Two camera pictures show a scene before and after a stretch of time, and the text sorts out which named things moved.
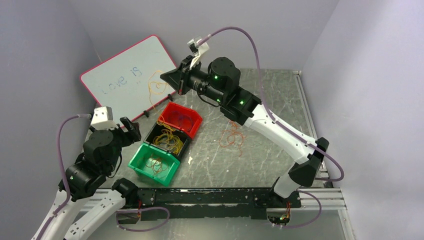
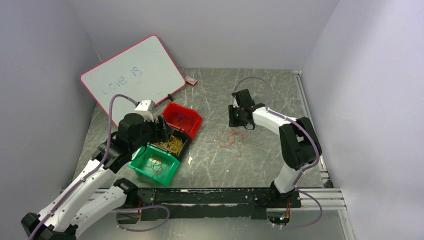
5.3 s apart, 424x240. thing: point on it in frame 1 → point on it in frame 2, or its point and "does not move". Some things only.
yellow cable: (166, 140) does not move
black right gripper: (178, 78) → (233, 122)
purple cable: (180, 115) does not move
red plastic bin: (186, 119) does not move
